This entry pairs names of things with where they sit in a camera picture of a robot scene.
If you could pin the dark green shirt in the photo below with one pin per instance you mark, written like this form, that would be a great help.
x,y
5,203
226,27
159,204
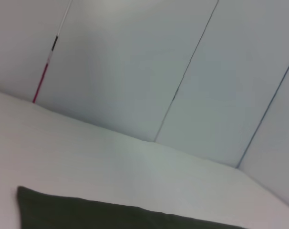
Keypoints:
x,y
99,214

